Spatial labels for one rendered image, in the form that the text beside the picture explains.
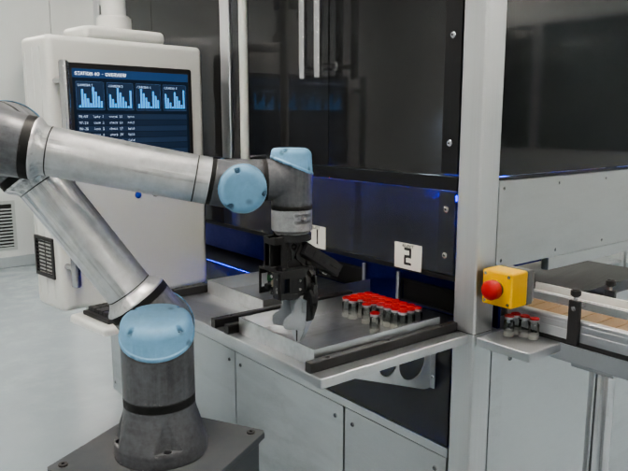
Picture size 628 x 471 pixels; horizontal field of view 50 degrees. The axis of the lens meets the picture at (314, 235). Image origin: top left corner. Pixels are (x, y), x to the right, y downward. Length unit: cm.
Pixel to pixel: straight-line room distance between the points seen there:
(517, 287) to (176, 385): 69
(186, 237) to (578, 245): 116
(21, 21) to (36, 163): 567
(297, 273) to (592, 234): 84
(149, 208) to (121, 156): 104
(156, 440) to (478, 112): 86
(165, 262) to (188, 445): 108
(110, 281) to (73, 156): 26
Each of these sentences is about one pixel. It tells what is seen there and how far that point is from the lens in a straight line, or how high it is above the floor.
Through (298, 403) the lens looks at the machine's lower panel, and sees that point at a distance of 201.
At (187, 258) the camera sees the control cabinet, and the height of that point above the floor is 89.
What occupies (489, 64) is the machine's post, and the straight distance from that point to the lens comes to 141.
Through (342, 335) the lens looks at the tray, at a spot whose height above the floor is 88.
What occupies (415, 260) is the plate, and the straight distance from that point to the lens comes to 153.
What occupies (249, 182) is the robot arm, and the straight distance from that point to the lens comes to 103.
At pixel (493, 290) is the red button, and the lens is 136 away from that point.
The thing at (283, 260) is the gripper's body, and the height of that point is 108.
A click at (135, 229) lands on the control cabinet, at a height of 101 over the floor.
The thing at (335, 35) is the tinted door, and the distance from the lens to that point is 174.
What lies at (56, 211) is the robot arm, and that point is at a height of 118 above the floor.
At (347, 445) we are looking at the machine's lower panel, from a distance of 188.
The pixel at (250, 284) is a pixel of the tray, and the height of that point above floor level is 88.
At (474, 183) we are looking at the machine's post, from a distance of 141.
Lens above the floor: 133
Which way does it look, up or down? 10 degrees down
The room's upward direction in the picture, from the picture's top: straight up
